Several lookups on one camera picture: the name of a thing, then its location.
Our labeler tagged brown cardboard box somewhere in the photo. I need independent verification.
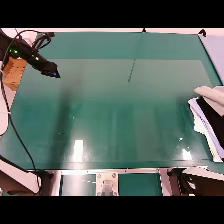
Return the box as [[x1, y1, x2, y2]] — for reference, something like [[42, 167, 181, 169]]
[[1, 55, 28, 92]]

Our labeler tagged silver frame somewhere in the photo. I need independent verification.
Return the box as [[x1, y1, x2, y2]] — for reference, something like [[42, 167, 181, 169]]
[[43, 168, 183, 197]]

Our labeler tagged white garment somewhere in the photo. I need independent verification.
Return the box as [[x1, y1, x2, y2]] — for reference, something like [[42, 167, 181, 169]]
[[193, 118, 224, 163]]

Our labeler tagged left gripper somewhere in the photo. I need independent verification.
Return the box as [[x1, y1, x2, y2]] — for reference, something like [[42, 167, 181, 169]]
[[32, 58, 62, 80]]

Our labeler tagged black cable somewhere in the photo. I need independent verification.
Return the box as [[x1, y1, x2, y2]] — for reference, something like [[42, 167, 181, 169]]
[[0, 68, 44, 189]]

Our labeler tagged black garment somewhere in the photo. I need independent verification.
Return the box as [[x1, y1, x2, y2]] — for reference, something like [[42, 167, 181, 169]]
[[195, 96, 224, 149]]

